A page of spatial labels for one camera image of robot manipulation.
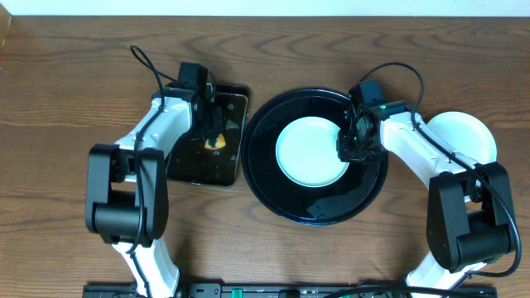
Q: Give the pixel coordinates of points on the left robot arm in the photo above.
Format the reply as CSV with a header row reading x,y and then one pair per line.
x,y
127,201

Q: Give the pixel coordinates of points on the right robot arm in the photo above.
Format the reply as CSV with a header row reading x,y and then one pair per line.
x,y
470,219

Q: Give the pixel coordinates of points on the light blue plate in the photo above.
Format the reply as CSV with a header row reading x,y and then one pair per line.
x,y
306,152
467,134

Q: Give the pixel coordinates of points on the black rectangular water tray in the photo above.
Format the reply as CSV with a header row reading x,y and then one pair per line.
x,y
193,162

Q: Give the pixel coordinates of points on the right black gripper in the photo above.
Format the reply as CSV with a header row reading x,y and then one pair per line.
x,y
346,153

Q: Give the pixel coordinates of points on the green and yellow sponge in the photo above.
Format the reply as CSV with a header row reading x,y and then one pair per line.
x,y
214,144

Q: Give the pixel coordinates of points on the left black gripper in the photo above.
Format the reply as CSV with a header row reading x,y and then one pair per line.
x,y
214,125

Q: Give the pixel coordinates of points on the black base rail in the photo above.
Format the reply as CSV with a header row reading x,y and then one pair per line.
x,y
214,290

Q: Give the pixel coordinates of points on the black round tray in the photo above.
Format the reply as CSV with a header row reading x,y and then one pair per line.
x,y
330,204

